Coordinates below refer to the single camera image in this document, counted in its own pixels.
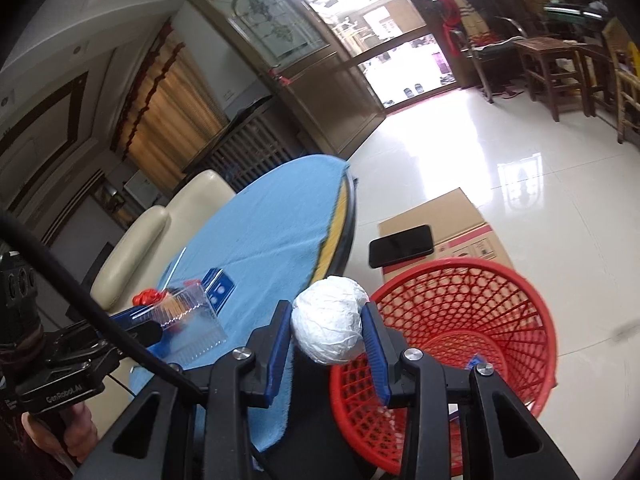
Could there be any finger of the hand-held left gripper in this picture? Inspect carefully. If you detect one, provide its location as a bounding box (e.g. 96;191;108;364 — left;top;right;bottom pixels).
107;306;163;323
122;321;165;348

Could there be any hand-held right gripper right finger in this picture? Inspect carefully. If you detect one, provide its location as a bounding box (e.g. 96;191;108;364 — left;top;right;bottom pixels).
360;302;581;480

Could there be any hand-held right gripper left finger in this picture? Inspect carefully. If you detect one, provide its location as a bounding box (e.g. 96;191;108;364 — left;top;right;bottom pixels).
82;300;296;480

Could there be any red wrapper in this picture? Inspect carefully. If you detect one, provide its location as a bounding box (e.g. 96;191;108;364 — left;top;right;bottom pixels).
132;288;168;306

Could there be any clear plastic container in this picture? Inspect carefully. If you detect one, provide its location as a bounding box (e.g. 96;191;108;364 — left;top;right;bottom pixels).
152;282;228;362

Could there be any white paper ball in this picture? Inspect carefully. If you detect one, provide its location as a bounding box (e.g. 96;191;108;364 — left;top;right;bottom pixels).
291;275;370;366

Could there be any blue printed card packet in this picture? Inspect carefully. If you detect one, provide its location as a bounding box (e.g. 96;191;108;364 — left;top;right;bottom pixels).
200;267;235;311

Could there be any red plastic mesh basket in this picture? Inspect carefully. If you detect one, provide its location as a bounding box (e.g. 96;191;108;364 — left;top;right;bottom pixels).
329;257;558;478

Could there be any person's left forearm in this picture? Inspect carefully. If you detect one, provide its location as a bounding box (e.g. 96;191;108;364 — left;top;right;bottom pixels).
0;410;68;480

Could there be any person's left hand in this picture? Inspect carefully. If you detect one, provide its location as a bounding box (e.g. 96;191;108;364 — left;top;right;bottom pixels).
22;402;98;466

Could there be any white thin straw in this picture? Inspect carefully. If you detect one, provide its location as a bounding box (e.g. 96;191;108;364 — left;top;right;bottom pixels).
167;247;187;286

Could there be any cream leather sofa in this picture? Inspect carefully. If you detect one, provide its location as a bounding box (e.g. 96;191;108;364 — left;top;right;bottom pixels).
90;169;238;311

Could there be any black smartphone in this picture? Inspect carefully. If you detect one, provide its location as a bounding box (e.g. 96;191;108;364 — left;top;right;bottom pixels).
369;225;435;269

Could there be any dark display shelf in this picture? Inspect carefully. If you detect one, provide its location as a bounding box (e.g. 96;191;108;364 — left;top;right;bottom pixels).
92;180;130;227

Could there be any white cabinet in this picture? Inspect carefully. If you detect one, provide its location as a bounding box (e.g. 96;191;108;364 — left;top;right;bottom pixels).
124;170;157;197

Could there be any blue table cloth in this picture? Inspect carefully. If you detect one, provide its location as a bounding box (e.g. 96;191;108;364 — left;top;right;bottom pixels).
127;154;351;453

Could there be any round dark-rimmed table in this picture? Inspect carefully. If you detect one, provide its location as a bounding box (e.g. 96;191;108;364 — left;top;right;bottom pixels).
250;162;382;480

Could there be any brown cardboard box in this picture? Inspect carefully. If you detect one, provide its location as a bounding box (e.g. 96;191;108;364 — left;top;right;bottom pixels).
377;187;516;281

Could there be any wooden slatted crib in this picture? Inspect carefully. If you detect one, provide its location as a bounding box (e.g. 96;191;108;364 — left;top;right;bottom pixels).
184;97;307;196

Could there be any brown curtain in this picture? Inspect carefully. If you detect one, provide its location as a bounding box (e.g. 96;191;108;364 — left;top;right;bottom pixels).
111;24;231;196

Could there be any wooden glass-panel door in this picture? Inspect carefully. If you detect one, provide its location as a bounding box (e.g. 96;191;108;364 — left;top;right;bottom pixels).
189;0;388;158

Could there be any red door ribbon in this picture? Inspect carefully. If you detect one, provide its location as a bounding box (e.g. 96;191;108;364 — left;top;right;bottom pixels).
267;62;295;87

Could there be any red hanging garment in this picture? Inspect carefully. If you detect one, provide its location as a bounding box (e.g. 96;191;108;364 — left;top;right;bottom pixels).
439;0;465;57

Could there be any dark wooden stool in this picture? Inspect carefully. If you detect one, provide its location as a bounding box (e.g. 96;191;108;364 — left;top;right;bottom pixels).
514;37;608;122

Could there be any light wooden chair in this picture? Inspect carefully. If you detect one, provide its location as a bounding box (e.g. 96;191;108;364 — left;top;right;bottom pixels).
601;17;640;144

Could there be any metal frame chair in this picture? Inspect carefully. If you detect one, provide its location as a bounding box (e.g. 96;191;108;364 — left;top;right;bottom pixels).
447;0;532;104

